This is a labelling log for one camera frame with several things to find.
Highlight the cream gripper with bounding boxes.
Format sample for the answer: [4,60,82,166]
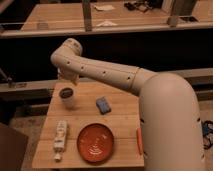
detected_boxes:
[58,69,79,85]

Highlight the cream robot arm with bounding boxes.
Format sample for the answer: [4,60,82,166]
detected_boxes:
[51,38,206,171]

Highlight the orange ceramic plate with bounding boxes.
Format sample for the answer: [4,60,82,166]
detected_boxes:
[76,123,114,163]

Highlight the blue sponge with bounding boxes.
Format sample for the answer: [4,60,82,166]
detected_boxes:
[96,97,111,114]

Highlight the white squeeze bottle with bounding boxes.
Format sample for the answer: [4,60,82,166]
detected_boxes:
[53,120,68,162]

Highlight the white crumpled cloth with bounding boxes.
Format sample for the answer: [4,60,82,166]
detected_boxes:
[97,21,117,27]

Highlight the white paper sheet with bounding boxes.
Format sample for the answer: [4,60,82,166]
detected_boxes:
[93,5,115,11]

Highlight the orange carrot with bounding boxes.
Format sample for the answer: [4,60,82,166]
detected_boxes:
[136,128,143,155]

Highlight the grey metal post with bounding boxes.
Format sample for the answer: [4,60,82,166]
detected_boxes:
[82,0,92,32]

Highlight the black cables pile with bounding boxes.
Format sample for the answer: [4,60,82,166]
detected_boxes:
[123,0,154,13]

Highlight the grey metal bracket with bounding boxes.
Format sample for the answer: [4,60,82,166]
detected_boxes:
[167,0,198,27]

